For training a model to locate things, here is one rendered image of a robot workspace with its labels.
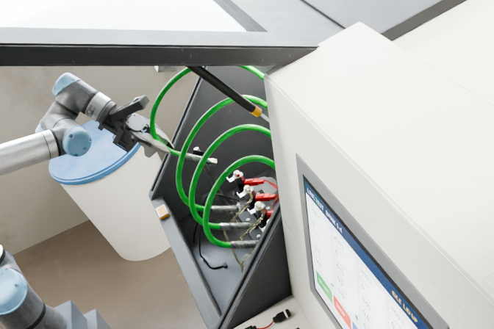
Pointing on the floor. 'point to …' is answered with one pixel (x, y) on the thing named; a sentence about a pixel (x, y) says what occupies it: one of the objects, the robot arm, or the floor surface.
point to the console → (390, 167)
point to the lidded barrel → (115, 193)
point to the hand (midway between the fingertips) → (168, 146)
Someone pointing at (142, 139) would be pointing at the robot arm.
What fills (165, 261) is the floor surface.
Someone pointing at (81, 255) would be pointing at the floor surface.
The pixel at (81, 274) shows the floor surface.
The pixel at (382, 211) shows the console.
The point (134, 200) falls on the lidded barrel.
